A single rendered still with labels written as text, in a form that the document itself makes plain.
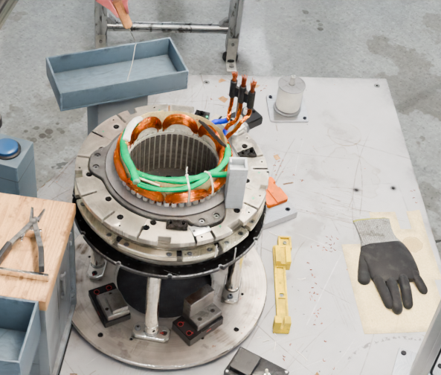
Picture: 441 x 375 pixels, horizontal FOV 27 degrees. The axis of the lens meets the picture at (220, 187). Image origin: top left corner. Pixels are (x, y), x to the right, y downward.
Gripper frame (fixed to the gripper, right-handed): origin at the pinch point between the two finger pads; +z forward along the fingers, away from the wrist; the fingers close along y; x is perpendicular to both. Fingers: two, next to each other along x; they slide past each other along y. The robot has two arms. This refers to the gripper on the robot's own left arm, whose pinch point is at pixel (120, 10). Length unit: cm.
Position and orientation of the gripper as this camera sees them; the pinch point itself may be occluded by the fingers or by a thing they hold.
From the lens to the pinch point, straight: 166.8
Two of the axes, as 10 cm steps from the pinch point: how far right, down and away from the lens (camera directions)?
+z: 2.5, 6.1, 7.5
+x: -2.4, -7.1, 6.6
